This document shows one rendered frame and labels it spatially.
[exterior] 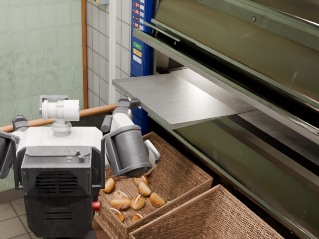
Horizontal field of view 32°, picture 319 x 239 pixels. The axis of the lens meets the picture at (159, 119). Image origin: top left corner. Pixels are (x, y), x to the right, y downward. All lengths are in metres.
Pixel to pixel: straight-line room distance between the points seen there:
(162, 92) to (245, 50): 0.56
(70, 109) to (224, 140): 1.01
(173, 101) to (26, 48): 1.31
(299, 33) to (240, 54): 0.33
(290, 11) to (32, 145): 1.00
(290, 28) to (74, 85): 2.03
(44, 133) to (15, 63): 1.82
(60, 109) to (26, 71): 1.90
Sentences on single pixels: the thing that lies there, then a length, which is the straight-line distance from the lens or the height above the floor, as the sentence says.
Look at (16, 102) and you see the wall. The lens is 3.67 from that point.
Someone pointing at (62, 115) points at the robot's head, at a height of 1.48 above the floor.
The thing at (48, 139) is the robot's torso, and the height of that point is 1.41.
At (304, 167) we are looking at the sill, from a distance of 2.15.
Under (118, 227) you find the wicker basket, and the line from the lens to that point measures 2.54.
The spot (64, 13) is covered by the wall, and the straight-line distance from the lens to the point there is 3.59.
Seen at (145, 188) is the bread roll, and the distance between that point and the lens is 2.89.
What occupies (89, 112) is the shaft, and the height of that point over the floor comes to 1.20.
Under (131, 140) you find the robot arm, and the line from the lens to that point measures 1.74.
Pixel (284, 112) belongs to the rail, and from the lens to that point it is 1.95.
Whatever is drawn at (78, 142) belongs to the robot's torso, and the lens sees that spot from 1.73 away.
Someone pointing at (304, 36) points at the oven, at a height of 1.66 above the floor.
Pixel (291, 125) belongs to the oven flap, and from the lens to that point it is 1.93.
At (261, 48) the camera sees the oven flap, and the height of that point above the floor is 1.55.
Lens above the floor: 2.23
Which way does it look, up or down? 26 degrees down
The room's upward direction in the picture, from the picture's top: 3 degrees clockwise
